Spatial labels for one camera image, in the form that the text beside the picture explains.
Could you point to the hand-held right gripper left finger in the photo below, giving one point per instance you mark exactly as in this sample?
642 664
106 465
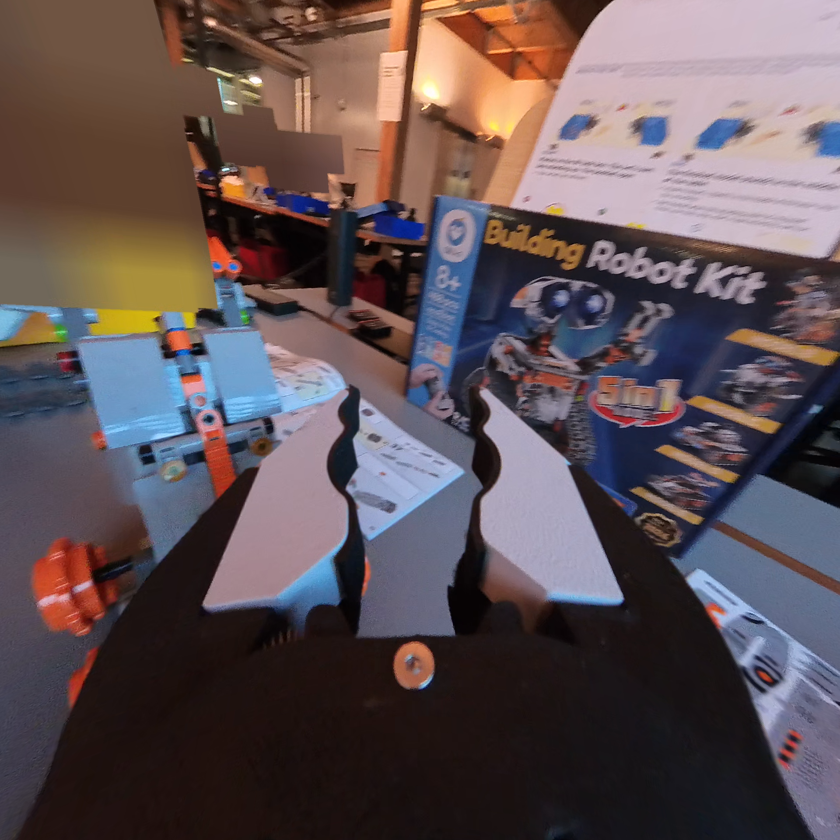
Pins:
289 525

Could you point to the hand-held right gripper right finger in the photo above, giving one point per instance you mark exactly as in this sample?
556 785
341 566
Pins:
538 525

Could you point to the grey and orange robot model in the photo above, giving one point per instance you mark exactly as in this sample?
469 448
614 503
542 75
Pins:
131 387

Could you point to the yellow plastic bin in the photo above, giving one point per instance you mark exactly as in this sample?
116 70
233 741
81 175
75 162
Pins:
131 319

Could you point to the rows of grey track links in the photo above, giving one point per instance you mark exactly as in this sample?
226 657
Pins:
39 387

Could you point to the grey desk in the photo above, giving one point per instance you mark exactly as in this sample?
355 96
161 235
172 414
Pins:
407 577

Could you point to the printed instruction booklet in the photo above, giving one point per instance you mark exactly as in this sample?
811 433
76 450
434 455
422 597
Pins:
407 459

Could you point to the dark blue toy kit box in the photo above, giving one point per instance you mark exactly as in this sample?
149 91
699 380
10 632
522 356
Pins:
590 361

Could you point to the small black battery pack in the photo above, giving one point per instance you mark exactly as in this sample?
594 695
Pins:
364 317
377 330

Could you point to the black box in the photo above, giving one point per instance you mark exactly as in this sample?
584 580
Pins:
275 302

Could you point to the red storage bin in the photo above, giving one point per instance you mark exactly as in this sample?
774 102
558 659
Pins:
371 289
262 259

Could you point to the black power bank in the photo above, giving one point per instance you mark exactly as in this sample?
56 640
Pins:
341 256

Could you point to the white printed sticker sheet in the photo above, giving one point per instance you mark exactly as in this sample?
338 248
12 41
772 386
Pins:
787 689

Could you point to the blue storage bin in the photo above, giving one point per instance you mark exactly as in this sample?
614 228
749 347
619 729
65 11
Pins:
394 223
302 203

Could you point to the cardboard stand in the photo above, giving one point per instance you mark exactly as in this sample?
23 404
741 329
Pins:
518 157

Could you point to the wooden beam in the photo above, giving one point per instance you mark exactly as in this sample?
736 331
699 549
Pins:
397 151

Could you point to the white paper notice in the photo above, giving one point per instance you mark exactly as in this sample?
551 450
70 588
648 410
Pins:
392 85

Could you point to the white printed poster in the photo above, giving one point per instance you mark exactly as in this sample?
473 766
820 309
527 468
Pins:
689 98

